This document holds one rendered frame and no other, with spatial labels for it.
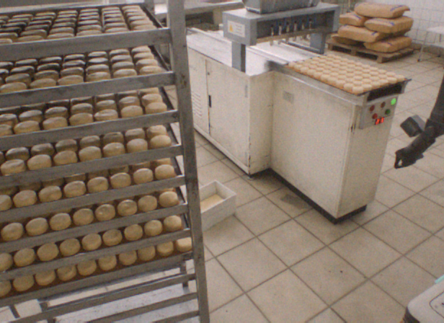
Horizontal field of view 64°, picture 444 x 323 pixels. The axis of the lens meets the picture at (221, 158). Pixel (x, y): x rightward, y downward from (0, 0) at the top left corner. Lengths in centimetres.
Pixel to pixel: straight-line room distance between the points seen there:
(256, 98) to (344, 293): 128
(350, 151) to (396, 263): 68
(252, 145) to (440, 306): 145
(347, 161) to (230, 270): 89
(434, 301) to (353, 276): 50
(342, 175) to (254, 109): 73
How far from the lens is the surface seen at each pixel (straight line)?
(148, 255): 111
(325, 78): 207
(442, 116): 141
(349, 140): 205
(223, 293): 200
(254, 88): 238
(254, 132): 251
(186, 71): 78
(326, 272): 214
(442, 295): 185
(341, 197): 226
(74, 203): 93
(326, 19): 273
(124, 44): 78
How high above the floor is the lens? 157
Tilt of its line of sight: 31 degrees down
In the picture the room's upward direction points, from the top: 2 degrees counter-clockwise
